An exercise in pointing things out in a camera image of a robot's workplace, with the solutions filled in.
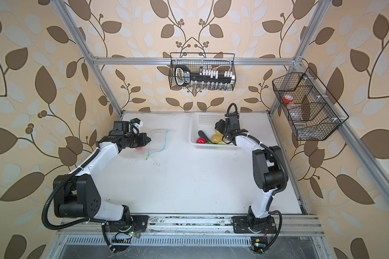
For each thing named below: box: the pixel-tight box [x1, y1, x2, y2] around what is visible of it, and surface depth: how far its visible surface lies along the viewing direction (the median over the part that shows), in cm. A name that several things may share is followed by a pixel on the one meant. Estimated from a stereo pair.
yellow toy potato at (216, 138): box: [210, 133, 224, 144], surface depth 101 cm
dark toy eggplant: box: [197, 130, 213, 145], surface depth 106 cm
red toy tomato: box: [196, 137, 207, 144], surface depth 100 cm
